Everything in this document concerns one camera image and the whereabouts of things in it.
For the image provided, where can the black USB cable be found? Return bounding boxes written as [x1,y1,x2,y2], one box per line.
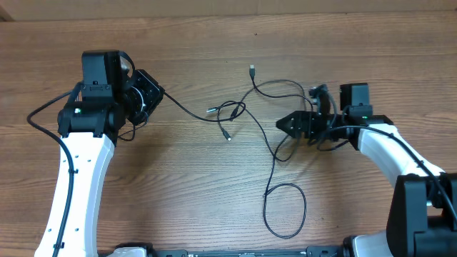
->
[206,64,315,142]
[164,91,308,239]

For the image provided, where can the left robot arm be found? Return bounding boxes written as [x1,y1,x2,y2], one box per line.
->
[28,50,165,256]

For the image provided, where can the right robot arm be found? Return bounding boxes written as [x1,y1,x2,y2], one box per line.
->
[276,83,456,256]

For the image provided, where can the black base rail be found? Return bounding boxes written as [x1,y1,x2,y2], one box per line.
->
[99,243,353,257]

